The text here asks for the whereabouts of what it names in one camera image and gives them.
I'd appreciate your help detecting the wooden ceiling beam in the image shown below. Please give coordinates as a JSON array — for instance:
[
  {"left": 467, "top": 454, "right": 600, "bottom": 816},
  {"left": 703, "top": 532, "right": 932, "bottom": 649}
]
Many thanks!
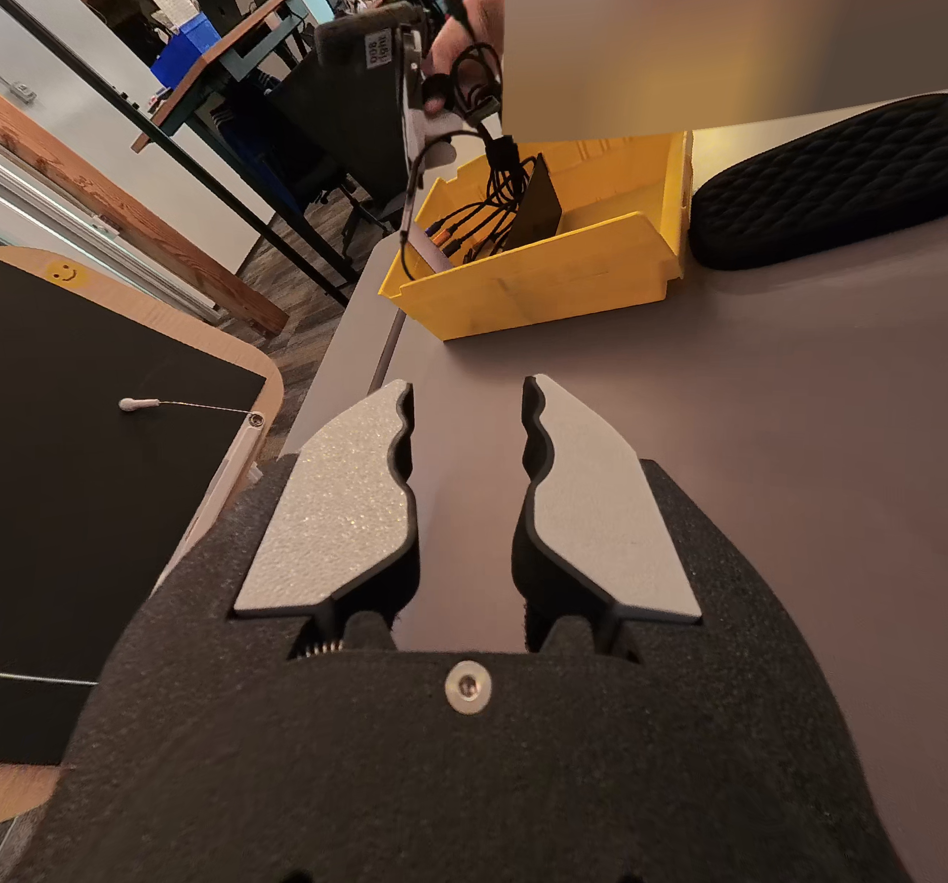
[{"left": 0, "top": 94, "right": 290, "bottom": 339}]

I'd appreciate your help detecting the black fabric pad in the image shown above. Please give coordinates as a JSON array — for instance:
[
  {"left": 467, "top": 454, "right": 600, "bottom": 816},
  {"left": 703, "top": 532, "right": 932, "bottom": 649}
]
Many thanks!
[{"left": 689, "top": 92, "right": 948, "bottom": 271}]

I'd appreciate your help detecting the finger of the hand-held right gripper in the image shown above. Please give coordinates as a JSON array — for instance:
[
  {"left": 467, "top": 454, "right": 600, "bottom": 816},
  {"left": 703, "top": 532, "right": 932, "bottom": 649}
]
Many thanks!
[{"left": 406, "top": 113, "right": 460, "bottom": 185}]

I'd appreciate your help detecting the black backdrop board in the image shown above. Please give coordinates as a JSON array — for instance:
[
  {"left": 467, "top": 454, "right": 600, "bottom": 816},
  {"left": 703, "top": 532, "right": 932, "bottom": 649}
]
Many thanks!
[{"left": 0, "top": 246, "right": 284, "bottom": 825}]

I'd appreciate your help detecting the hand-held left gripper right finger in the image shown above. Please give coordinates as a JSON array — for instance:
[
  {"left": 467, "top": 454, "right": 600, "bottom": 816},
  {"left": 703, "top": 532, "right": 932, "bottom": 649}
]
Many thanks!
[{"left": 511, "top": 374, "right": 705, "bottom": 654}]

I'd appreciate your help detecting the silver usb hub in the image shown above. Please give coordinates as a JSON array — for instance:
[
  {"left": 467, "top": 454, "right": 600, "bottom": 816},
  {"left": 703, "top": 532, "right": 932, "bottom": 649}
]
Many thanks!
[
  {"left": 406, "top": 225, "right": 454, "bottom": 275},
  {"left": 398, "top": 94, "right": 506, "bottom": 247}
]

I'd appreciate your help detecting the yellow plastic bin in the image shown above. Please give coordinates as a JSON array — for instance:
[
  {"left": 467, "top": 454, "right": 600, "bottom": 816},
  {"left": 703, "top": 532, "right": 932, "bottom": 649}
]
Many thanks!
[{"left": 379, "top": 129, "right": 695, "bottom": 342}]

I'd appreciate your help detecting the wooden top desk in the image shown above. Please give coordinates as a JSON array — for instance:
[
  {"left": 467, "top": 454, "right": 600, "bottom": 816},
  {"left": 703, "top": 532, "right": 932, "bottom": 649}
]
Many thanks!
[{"left": 132, "top": 0, "right": 312, "bottom": 154}]

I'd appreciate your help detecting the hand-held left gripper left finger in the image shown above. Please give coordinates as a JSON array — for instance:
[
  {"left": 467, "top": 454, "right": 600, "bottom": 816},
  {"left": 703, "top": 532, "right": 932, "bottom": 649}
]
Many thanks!
[{"left": 233, "top": 378, "right": 423, "bottom": 653}]

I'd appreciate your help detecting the blue plastic bin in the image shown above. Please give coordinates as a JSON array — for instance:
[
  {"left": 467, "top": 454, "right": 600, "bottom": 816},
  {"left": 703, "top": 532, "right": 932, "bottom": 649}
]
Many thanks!
[{"left": 152, "top": 12, "right": 223, "bottom": 84}]

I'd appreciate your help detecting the person's right hand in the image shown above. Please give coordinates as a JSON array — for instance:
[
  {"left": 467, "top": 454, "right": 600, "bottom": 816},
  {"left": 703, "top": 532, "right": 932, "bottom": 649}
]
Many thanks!
[{"left": 424, "top": 0, "right": 506, "bottom": 117}]

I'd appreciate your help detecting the black office chair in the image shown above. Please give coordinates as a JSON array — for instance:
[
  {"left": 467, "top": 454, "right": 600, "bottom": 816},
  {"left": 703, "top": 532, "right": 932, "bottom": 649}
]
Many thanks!
[{"left": 218, "top": 79, "right": 386, "bottom": 265}]

